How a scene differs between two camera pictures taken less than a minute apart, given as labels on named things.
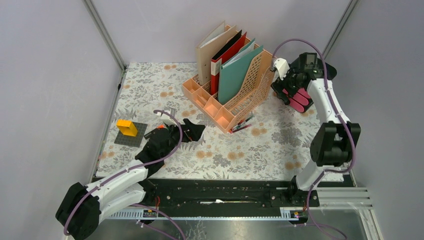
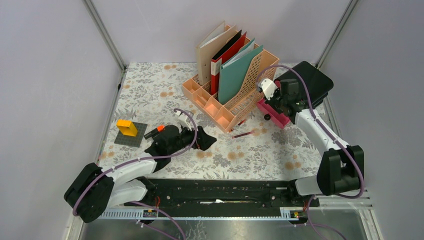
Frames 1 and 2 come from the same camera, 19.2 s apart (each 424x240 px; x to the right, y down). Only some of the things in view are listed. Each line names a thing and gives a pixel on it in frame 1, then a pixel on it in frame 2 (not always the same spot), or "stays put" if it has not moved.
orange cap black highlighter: [159, 126] stays put
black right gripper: [279, 85] to [277, 92]
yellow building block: [126, 127] stays put
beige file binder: [206, 50] stays put
